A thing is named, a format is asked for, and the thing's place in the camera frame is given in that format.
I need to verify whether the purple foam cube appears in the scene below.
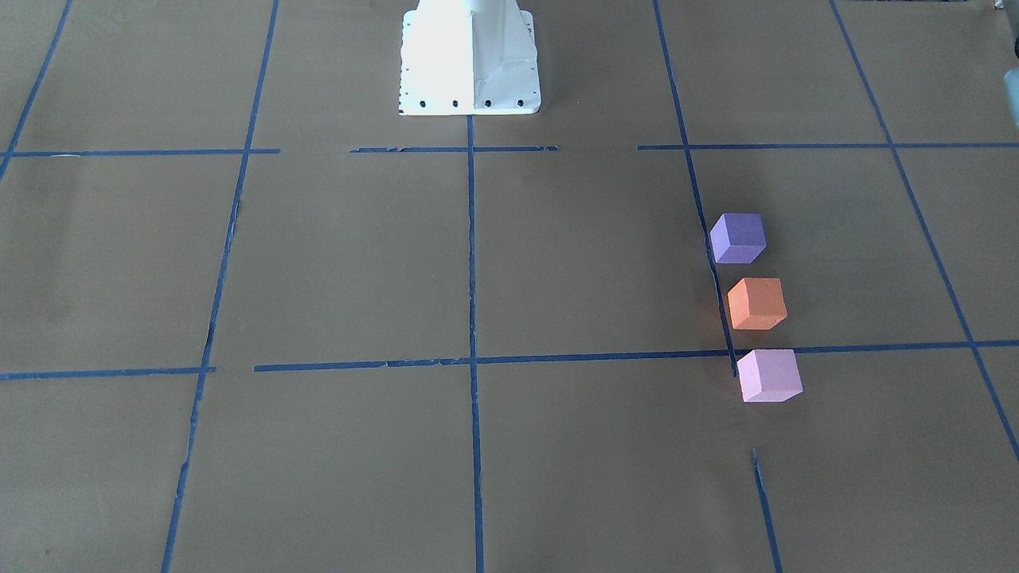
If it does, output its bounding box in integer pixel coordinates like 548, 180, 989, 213
709, 212, 767, 264

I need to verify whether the orange foam cube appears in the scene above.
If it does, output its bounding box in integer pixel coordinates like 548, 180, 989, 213
725, 277, 787, 330

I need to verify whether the brown paper table cover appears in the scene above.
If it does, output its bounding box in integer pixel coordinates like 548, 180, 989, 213
2, 1, 1017, 572

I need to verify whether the pink foam cube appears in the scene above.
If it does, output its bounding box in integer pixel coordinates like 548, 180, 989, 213
736, 349, 804, 403

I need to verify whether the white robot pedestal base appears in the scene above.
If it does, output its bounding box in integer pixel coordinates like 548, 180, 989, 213
398, 1, 542, 116

